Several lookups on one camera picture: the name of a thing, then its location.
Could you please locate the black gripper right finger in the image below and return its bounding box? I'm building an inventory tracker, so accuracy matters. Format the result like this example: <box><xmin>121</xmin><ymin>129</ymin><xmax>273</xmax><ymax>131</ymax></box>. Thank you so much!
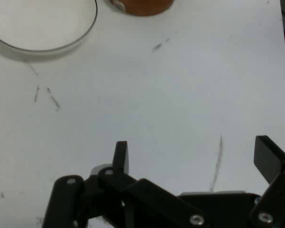
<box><xmin>249</xmin><ymin>135</ymin><xmax>285</xmax><ymax>228</ymax></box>

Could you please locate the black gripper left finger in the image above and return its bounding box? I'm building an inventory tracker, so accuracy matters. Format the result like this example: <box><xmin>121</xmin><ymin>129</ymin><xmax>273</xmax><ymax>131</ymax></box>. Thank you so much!
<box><xmin>41</xmin><ymin>141</ymin><xmax>210</xmax><ymax>228</ymax></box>

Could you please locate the brown wooden mug tree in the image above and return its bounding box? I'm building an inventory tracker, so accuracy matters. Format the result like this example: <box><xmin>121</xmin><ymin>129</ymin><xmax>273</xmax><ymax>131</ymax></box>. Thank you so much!
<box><xmin>108</xmin><ymin>0</ymin><xmax>175</xmax><ymax>17</ymax></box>

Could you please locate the white plate with dark rim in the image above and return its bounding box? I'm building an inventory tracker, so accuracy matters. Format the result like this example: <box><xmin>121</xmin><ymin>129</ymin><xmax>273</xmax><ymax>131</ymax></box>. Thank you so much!
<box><xmin>0</xmin><ymin>0</ymin><xmax>98</xmax><ymax>54</ymax></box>

